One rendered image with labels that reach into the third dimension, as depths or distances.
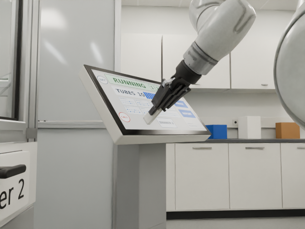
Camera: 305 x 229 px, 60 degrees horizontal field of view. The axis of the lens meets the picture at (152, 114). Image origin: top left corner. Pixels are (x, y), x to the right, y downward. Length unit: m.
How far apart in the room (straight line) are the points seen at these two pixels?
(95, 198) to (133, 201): 0.78
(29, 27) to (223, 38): 0.46
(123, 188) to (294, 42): 0.87
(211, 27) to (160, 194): 0.65
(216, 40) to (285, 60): 0.46
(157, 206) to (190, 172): 2.03
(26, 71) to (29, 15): 0.13
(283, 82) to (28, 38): 0.55
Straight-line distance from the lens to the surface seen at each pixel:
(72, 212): 1.81
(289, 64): 0.26
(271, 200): 3.44
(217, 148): 3.13
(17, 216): 0.65
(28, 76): 0.67
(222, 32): 0.71
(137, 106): 0.91
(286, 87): 0.26
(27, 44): 0.67
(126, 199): 1.03
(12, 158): 0.55
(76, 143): 1.74
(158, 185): 1.05
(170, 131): 0.93
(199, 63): 0.74
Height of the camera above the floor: 0.96
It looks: 4 degrees up
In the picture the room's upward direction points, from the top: straight up
